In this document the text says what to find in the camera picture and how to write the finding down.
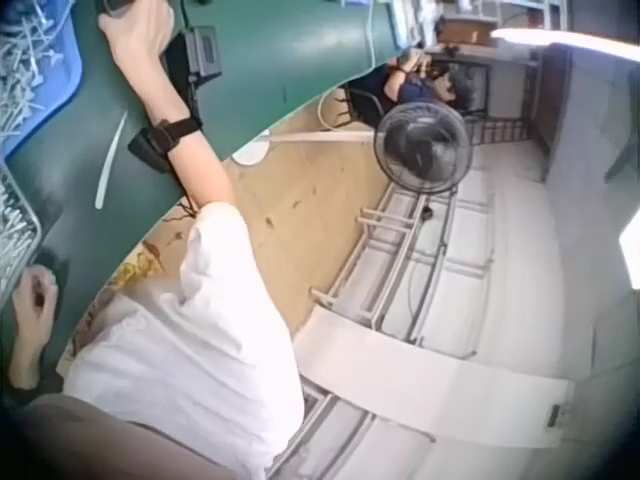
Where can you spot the person's right fingers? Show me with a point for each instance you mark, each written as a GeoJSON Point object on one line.
{"type": "Point", "coordinates": [109, 25]}

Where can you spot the black chair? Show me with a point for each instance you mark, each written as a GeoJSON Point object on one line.
{"type": "Point", "coordinates": [362, 105]}

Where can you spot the grey tray of metal parts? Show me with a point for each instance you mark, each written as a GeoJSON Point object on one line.
{"type": "Point", "coordinates": [17, 235]}

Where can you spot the white plastic strip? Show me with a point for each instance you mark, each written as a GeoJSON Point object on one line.
{"type": "Point", "coordinates": [111, 160]}

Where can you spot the person's left fingers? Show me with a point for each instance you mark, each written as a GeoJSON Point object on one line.
{"type": "Point", "coordinates": [42, 282]}

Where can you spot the blue plastic bin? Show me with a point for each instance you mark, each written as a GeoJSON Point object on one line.
{"type": "Point", "coordinates": [65, 85]}

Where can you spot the person's right hand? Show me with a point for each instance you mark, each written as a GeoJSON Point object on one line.
{"type": "Point", "coordinates": [137, 45]}

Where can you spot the black box device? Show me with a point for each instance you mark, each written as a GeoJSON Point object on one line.
{"type": "Point", "coordinates": [200, 55]}

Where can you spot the black wrist band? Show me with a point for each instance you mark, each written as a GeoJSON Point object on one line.
{"type": "Point", "coordinates": [167, 134]}

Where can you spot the background desk with carton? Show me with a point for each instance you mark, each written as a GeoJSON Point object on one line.
{"type": "Point", "coordinates": [480, 25]}

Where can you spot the person's left hand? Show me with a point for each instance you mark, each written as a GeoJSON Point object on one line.
{"type": "Point", "coordinates": [32, 310]}

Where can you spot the black standing fan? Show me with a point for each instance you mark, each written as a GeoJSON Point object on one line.
{"type": "Point", "coordinates": [422, 147]}

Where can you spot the heap of white plastic parts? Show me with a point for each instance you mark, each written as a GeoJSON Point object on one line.
{"type": "Point", "coordinates": [25, 65]}

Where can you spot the white metal frame rack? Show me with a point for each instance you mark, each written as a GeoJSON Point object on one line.
{"type": "Point", "coordinates": [400, 260]}

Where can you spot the white flat panel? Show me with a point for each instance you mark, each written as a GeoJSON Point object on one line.
{"type": "Point", "coordinates": [425, 380]}

